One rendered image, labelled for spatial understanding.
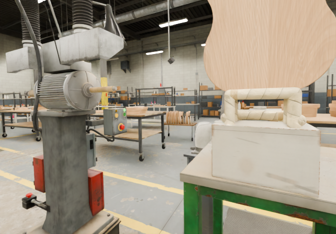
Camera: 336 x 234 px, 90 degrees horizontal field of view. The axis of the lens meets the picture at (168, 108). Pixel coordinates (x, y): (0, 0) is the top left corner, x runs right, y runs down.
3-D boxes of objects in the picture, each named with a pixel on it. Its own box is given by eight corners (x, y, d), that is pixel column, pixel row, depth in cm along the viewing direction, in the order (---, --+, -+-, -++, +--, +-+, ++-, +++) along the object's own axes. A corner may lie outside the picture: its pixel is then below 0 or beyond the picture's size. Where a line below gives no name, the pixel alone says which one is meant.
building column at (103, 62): (100, 119, 1053) (96, 20, 1022) (105, 118, 1090) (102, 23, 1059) (105, 119, 1035) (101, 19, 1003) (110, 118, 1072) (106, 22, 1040)
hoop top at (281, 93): (223, 99, 53) (223, 89, 53) (224, 99, 56) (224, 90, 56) (303, 98, 44) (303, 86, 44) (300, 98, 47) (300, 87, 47)
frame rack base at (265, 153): (211, 177, 55) (211, 124, 54) (220, 161, 68) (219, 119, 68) (320, 198, 42) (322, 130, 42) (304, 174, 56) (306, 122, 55)
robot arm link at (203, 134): (192, 144, 159) (192, 121, 158) (211, 143, 162) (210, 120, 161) (198, 149, 143) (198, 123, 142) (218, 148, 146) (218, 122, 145)
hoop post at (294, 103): (287, 128, 46) (288, 93, 45) (285, 126, 49) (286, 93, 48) (302, 128, 44) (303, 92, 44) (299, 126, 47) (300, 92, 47)
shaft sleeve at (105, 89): (94, 91, 107) (90, 93, 105) (93, 87, 106) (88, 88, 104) (116, 90, 99) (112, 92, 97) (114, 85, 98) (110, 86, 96)
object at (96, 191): (71, 208, 138) (69, 164, 136) (84, 200, 149) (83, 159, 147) (92, 217, 127) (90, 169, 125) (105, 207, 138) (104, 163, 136)
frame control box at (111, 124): (85, 142, 131) (83, 109, 130) (106, 136, 150) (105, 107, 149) (108, 145, 120) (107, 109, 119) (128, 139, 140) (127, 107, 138)
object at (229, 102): (223, 124, 54) (223, 94, 53) (224, 123, 57) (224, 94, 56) (234, 125, 52) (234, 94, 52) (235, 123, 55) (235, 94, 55)
